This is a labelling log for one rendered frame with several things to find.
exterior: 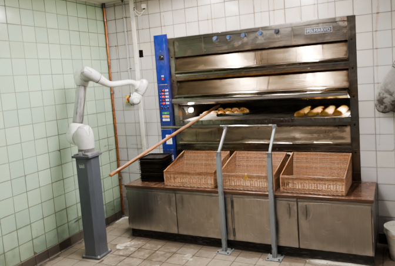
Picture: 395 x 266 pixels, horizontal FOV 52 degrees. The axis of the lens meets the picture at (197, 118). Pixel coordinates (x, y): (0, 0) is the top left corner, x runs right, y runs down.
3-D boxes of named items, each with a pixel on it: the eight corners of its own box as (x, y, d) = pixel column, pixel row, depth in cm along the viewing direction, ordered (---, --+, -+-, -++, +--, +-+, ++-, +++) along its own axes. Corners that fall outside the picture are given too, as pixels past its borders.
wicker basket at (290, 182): (293, 178, 402) (291, 151, 400) (353, 181, 376) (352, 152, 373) (279, 192, 360) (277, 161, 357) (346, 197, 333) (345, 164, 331)
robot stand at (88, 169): (81, 258, 390) (70, 156, 380) (94, 249, 408) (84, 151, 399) (99, 260, 382) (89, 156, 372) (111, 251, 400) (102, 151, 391)
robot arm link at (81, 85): (71, 145, 386) (62, 143, 402) (87, 146, 396) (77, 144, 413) (80, 66, 390) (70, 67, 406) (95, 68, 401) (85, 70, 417)
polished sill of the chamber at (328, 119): (181, 124, 458) (181, 120, 458) (351, 120, 379) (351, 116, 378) (179, 124, 453) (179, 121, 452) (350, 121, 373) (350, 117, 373)
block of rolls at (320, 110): (305, 110, 465) (304, 105, 464) (349, 109, 443) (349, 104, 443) (293, 117, 410) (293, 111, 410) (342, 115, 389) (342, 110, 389)
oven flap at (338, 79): (177, 98, 449) (178, 81, 453) (349, 88, 370) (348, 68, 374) (176, 96, 445) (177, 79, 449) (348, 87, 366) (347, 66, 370)
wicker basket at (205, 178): (185, 174, 455) (183, 150, 452) (232, 175, 430) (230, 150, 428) (163, 185, 411) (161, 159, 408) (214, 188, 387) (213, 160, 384)
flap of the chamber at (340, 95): (171, 103, 437) (180, 104, 454) (347, 95, 358) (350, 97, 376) (171, 101, 437) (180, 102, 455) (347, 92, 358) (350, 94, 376)
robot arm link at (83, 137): (81, 150, 373) (79, 127, 371) (73, 148, 387) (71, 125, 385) (97, 147, 384) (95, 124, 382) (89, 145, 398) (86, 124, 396)
